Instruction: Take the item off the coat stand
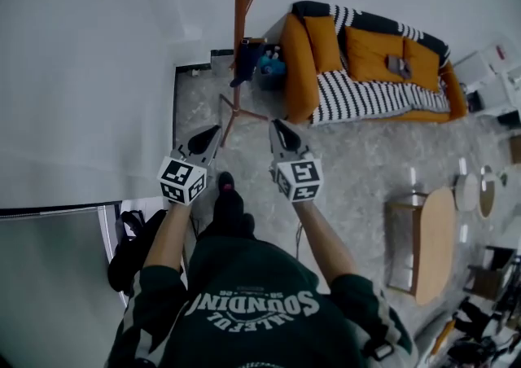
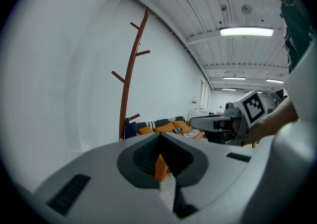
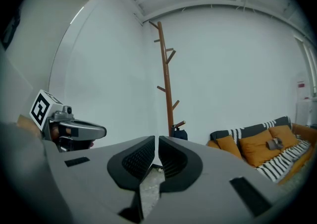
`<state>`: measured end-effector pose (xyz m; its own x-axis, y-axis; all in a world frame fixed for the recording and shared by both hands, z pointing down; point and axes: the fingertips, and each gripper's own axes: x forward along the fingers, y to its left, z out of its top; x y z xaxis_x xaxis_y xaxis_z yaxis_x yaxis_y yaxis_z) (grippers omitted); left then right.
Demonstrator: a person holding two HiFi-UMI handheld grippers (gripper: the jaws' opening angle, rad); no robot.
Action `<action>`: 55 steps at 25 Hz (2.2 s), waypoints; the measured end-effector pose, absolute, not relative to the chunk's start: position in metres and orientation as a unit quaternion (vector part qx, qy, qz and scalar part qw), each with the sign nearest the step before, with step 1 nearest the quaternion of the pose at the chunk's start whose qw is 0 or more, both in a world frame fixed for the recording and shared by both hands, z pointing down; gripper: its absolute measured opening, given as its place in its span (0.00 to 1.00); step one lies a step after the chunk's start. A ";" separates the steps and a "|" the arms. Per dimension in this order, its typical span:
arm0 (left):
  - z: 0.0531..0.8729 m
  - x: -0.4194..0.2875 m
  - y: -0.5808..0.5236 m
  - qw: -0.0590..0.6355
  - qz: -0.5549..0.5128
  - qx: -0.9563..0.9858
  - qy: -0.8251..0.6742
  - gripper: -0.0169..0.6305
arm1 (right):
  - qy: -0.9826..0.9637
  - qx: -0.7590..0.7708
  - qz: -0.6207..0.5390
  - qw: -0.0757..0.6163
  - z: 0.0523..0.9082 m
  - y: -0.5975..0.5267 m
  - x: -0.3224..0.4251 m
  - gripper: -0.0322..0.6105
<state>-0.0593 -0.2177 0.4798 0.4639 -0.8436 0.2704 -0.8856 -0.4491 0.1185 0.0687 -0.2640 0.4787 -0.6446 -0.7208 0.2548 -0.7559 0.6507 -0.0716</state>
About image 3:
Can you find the dark bag item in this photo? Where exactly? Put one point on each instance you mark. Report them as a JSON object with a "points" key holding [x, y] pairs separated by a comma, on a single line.
{"points": [[180, 134]]}

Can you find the black and white striped blanket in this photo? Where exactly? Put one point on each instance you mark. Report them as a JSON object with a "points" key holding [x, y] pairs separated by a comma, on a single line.
{"points": [[280, 161]]}

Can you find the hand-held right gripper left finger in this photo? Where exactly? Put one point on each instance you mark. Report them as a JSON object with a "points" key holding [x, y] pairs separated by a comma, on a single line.
{"points": [[99, 181]]}

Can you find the medium orange cushion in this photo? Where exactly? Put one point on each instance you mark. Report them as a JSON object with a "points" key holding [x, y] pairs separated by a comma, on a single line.
{"points": [[287, 135]]}

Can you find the grey brown soft object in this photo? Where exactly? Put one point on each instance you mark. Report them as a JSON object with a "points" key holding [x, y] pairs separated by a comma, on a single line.
{"points": [[274, 143]]}

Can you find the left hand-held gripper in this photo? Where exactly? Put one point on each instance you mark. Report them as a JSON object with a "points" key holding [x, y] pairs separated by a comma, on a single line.
{"points": [[40, 109]]}

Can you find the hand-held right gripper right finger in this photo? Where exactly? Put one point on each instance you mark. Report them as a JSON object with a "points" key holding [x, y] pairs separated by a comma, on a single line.
{"points": [[210, 181]]}

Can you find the small orange cushion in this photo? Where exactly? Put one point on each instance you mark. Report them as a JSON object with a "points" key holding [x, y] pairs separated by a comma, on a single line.
{"points": [[229, 146]]}

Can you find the orange sofa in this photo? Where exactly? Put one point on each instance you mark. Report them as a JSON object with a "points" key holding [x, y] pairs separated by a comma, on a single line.
{"points": [[305, 130]]}

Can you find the red wall sign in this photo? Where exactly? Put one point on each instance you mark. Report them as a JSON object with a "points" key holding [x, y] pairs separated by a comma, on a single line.
{"points": [[301, 84]]}

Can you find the large orange cushion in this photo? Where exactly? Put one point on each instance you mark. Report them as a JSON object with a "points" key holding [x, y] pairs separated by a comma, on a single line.
{"points": [[255, 150]]}

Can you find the person's left hand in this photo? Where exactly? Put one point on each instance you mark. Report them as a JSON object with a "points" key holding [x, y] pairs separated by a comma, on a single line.
{"points": [[55, 132]]}

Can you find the brown wooden coat stand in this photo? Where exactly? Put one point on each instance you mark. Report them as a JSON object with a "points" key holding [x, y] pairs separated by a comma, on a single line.
{"points": [[168, 81]]}

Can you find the person's left forearm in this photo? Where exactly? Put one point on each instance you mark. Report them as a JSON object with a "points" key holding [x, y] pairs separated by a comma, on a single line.
{"points": [[28, 125]]}

